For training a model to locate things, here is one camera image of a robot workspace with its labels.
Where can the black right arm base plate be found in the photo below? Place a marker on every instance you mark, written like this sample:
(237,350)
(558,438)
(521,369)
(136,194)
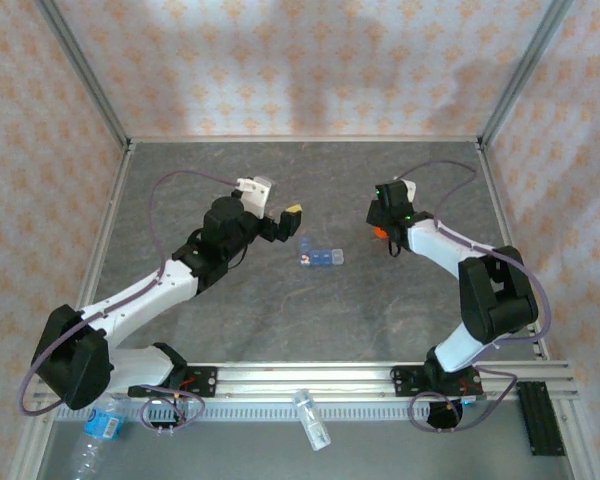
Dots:
(405,381)

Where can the small clear plastic bottle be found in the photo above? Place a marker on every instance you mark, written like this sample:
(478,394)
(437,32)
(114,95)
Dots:
(311,420)

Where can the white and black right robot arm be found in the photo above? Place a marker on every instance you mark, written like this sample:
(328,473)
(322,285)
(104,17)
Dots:
(495,295)

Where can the clear plastic water bottle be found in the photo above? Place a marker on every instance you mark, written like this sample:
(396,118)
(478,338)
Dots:
(102,427)

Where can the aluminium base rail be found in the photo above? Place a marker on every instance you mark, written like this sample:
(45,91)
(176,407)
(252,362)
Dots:
(305,377)

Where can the orange pill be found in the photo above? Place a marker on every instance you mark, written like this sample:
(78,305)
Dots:
(305,259)

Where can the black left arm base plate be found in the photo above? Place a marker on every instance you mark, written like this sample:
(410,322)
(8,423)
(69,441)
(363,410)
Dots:
(202,382)

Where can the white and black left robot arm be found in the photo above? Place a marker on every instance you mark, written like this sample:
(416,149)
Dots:
(145,295)

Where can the blue pill organizer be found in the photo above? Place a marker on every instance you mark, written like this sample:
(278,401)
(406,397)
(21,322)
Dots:
(325,256)

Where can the black ribbed plate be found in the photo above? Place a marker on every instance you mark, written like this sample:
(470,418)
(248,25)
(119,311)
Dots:
(540,420)

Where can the orange pill bottle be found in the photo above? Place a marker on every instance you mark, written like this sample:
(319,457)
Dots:
(380,233)

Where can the aluminium corner post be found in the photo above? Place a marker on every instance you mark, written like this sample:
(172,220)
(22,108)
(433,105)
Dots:
(523,70)
(84,70)

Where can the aluminium table edge rail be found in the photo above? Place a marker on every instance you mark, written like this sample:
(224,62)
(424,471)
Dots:
(103,250)
(498,200)
(305,138)

